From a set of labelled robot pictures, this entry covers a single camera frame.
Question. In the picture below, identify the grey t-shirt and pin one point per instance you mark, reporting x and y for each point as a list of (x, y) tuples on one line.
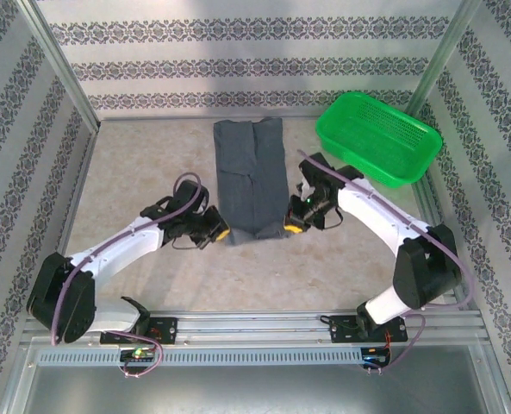
[(251, 181)]

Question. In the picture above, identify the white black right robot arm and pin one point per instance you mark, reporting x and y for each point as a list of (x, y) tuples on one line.
[(375, 211)]

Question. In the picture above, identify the green plastic basket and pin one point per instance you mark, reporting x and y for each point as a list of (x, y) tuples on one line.
[(380, 142)]

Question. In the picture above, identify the grey metal sheet panel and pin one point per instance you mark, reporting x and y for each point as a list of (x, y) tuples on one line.
[(255, 392)]

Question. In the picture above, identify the aluminium mounting rail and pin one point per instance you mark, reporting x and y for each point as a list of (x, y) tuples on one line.
[(255, 323)]

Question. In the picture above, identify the aluminium side rail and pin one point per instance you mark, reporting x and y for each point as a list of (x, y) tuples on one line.
[(427, 202), (80, 172)]

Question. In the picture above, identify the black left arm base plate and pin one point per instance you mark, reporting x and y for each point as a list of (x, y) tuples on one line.
[(166, 330)]

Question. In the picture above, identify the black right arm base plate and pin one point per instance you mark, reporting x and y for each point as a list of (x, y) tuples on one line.
[(343, 330)]

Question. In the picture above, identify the aluminium corner post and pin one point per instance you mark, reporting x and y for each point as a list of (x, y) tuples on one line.
[(57, 64), (444, 52)]

